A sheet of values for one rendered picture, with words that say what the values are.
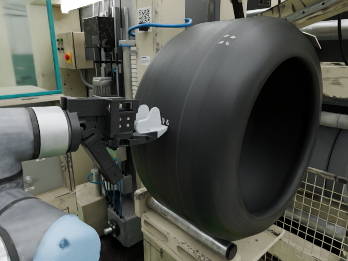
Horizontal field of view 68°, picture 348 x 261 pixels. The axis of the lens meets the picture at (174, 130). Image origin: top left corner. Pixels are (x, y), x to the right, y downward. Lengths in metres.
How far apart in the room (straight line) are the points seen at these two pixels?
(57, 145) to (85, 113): 0.07
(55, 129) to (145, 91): 0.29
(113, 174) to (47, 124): 0.15
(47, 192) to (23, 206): 0.76
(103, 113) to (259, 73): 0.31
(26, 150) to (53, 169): 0.69
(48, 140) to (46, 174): 0.69
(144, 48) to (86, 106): 0.54
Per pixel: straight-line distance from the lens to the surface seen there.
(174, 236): 0.86
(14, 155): 0.39
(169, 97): 0.55
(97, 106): 0.43
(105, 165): 0.47
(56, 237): 0.29
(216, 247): 0.77
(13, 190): 0.40
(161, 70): 0.61
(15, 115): 0.39
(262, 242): 0.98
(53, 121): 0.39
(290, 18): 1.04
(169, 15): 0.91
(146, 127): 0.48
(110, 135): 0.43
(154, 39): 0.89
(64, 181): 1.11
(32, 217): 0.32
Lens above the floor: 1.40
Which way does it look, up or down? 16 degrees down
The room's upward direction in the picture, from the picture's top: straight up
